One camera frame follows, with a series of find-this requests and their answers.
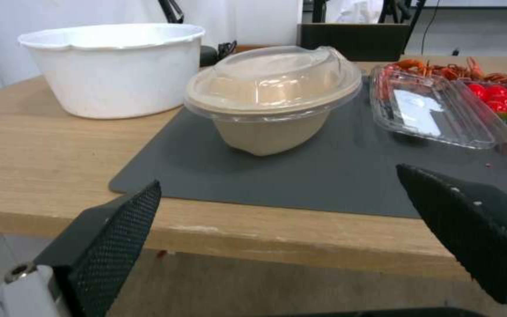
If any white plastic tub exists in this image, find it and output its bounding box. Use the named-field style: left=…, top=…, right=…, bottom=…
left=17, top=22, right=206, bottom=119

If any dark box with frame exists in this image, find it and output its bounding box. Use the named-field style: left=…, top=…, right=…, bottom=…
left=297, top=23, right=413, bottom=62

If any black round object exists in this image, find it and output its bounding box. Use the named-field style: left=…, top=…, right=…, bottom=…
left=198, top=45, right=222, bottom=66

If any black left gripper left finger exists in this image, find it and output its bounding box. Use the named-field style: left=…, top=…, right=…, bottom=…
left=0, top=180, right=163, bottom=317

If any clear plastic clamshell takeout box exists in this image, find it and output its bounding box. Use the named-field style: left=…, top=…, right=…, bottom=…
left=369, top=63, right=507, bottom=159

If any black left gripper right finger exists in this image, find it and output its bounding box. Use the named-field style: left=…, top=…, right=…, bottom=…
left=395, top=163, right=507, bottom=305

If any dark grey table mat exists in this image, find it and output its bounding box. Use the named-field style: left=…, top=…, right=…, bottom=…
left=108, top=74, right=507, bottom=218

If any beige bowl with clear lid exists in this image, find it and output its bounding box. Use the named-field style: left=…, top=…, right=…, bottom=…
left=183, top=45, right=364, bottom=156

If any red crayfish pile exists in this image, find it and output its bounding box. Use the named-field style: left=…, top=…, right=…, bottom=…
left=395, top=56, right=507, bottom=82

